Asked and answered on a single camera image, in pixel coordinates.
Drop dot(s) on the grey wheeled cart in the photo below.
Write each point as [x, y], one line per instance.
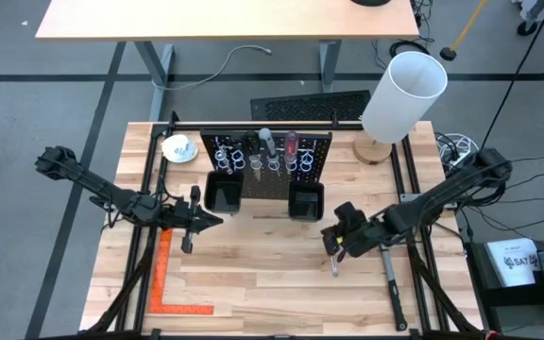
[532, 19]

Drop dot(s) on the black round object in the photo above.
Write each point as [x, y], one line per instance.
[371, 2]

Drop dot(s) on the black equipment case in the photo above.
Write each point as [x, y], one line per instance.
[527, 297]

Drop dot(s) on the thin black pole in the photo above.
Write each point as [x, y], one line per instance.
[517, 75]

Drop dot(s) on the white printed booklet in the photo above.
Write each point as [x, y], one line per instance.
[510, 262]

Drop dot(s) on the white small dish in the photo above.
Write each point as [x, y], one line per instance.
[179, 148]

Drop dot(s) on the black metal pegboard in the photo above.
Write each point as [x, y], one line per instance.
[262, 189]

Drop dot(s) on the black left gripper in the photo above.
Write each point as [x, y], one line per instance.
[180, 217]

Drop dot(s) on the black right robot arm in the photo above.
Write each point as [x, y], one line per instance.
[442, 193]

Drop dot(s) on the white shade wooden base lamp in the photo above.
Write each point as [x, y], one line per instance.
[402, 99]

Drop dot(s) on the grey metal mount plate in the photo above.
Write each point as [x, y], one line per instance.
[406, 197]

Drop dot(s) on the orange carpenter square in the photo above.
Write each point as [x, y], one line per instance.
[182, 310]

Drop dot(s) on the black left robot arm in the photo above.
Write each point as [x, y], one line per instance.
[111, 196]

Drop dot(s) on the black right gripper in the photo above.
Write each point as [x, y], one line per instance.
[357, 231]

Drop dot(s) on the light wooden desk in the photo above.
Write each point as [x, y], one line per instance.
[225, 19]

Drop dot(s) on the black perforated grille panel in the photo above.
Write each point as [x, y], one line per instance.
[310, 106]

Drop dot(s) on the black plastic pegboard bin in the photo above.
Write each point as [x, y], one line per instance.
[224, 193]
[306, 203]

